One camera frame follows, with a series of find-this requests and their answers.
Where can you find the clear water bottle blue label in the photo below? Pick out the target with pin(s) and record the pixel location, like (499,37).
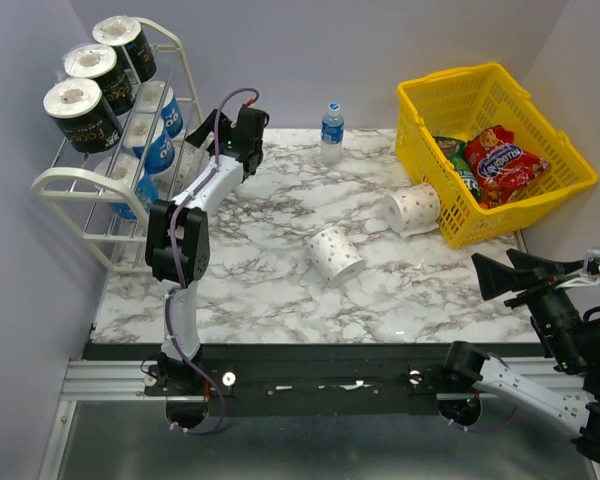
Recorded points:
(332,131)

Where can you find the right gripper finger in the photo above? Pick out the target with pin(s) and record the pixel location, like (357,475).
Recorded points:
(495,278)
(532,270)

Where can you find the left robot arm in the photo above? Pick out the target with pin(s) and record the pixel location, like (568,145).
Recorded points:
(178,244)

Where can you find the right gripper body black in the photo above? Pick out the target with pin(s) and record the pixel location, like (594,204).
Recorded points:
(555,314)

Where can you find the yellow plastic shopping basket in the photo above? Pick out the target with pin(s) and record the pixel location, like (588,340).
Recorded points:
(462,102)

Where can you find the floral roll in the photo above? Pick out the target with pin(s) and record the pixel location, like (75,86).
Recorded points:
(334,256)
(412,211)
(186,167)

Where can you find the white metal shelf rack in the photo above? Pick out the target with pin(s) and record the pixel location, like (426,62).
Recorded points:
(80,197)

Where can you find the red snack bag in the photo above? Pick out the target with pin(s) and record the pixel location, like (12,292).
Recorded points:
(502,168)

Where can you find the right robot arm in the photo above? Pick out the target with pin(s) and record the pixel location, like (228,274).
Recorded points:
(563,386)

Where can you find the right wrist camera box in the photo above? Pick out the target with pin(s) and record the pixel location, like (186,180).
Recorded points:
(589,274)

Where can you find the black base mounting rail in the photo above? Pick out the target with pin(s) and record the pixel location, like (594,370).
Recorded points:
(263,380)

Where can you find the green snack bag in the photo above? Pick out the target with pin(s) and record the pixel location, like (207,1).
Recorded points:
(453,150)

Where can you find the blue sea monsters roll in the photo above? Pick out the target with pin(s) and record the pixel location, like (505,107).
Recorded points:
(155,97)

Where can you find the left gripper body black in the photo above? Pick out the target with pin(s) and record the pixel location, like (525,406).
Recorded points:
(226,129)

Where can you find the black roll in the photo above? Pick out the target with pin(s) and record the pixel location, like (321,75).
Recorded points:
(82,113)
(100,63)
(125,34)

